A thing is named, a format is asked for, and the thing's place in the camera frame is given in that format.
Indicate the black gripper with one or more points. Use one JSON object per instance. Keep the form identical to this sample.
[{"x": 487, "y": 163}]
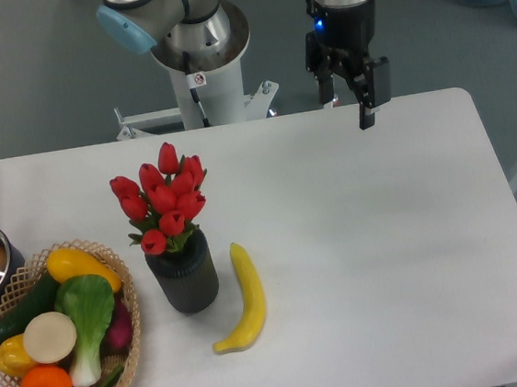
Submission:
[{"x": 339, "y": 44}]

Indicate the yellow squash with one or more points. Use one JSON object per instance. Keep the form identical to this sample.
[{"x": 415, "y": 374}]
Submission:
[{"x": 66, "y": 263}]

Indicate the purple red onion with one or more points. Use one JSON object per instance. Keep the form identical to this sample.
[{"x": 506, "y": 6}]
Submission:
[{"x": 119, "y": 333}]

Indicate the dark grey ribbed vase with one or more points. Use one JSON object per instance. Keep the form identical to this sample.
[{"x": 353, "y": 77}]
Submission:
[{"x": 187, "y": 278}]

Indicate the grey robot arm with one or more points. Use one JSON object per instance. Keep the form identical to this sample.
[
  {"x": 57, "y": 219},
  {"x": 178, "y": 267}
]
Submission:
[{"x": 201, "y": 42}]

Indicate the red tulip bouquet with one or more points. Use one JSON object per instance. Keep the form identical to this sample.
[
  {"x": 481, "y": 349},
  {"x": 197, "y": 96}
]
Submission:
[{"x": 163, "y": 203}]

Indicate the dark green cucumber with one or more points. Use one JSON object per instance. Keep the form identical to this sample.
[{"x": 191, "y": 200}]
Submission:
[{"x": 40, "y": 299}]

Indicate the yellow bell pepper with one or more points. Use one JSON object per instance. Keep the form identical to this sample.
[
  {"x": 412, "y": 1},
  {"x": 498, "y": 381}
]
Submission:
[{"x": 14, "y": 359}]

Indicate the yellow banana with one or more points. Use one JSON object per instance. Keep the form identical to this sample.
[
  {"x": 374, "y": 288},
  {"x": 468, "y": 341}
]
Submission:
[{"x": 254, "y": 313}]

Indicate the green bok choy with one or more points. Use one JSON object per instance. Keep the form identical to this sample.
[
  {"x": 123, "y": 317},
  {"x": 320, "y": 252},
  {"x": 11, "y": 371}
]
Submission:
[{"x": 88, "y": 301}]

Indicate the cream round slice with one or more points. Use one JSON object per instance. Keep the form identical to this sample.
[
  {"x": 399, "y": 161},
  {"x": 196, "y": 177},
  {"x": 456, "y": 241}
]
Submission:
[{"x": 49, "y": 337}]

